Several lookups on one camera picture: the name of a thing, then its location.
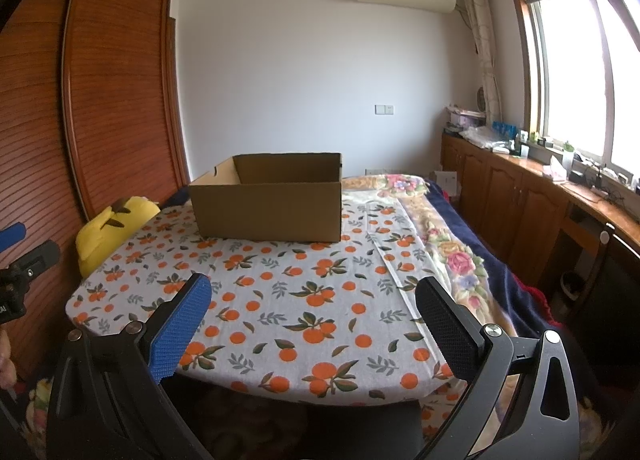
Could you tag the orange fruit print tablecloth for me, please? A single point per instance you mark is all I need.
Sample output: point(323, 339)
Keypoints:
point(280, 300)

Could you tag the white wall switch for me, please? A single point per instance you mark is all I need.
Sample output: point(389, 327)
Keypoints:
point(383, 108)

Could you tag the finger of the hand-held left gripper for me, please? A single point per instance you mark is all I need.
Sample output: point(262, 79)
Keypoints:
point(12, 236)
point(37, 260)

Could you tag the pale patterned curtain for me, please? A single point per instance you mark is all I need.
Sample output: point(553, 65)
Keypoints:
point(482, 39)

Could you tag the stack of small boxes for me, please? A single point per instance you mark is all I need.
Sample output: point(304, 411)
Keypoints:
point(465, 118)

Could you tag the yellow plush toy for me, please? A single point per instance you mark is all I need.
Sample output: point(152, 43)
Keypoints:
point(107, 235)

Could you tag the person's left hand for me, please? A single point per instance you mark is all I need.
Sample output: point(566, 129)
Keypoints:
point(6, 360)

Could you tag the dark waste bin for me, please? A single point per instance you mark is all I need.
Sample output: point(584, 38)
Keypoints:
point(572, 290)

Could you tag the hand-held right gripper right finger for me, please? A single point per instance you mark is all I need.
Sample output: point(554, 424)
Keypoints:
point(447, 325)

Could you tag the wooden counter cabinet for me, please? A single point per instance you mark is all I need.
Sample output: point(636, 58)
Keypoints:
point(515, 190)

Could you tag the clear plastic bag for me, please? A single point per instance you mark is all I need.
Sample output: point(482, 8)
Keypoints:
point(485, 139)

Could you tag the round dark wall ornament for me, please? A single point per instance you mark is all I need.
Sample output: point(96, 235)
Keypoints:
point(481, 98)

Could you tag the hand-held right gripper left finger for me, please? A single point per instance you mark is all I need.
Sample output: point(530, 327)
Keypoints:
point(180, 325)

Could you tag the black chair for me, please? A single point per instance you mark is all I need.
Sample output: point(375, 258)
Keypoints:
point(615, 280)

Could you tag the white paper bag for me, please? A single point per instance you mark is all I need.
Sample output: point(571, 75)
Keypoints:
point(445, 184)

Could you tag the row of blue bottles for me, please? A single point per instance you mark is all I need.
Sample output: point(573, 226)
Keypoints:
point(505, 128)

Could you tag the brown cardboard box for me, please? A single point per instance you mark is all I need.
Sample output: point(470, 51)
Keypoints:
point(270, 212)

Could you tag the white tissue pack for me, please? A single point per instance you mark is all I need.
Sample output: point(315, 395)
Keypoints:
point(556, 168)

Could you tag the wooden slatted wardrobe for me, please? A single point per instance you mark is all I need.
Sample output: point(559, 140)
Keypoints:
point(75, 129)

